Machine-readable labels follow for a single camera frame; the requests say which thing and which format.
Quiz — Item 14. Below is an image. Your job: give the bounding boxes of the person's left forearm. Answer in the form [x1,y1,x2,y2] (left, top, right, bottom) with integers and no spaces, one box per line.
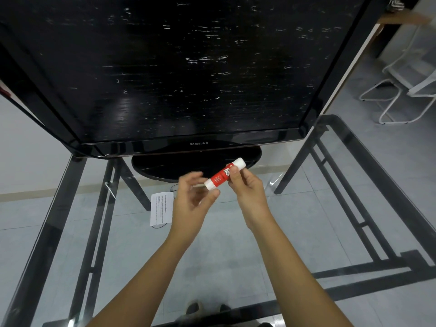
[85,231,197,327]

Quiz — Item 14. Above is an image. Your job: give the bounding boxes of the black metal table frame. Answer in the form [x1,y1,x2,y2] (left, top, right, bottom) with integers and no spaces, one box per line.
[0,114,436,327]

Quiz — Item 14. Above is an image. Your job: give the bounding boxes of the white printed paper slip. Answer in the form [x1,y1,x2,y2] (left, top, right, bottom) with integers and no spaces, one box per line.
[150,191,175,228]

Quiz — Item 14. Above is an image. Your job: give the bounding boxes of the red and white glue stick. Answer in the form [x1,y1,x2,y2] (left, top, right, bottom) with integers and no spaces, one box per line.
[203,162,236,191]

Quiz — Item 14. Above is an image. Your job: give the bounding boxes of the brown wooden desk board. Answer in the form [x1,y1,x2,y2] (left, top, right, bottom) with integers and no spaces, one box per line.
[376,11,433,26]

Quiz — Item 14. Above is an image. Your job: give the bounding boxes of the person's right forearm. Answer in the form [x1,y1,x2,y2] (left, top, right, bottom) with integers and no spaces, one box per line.
[250,218,345,327]

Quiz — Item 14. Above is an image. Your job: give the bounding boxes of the person's left hand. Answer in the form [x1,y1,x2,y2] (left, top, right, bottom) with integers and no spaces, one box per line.
[168,171,221,245]

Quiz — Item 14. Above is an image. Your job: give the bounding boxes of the person's right hand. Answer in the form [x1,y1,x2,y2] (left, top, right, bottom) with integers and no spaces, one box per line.
[227,166,274,232]

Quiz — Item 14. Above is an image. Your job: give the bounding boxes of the thin black cable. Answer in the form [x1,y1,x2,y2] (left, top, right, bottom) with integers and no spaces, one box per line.
[151,183,178,230]

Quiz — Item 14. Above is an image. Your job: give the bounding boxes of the white metal chair frame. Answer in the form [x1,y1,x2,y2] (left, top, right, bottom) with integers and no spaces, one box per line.
[359,25,436,125]

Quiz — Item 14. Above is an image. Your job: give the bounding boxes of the black flat-screen television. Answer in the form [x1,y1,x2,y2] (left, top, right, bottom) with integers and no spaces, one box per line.
[0,0,397,183]

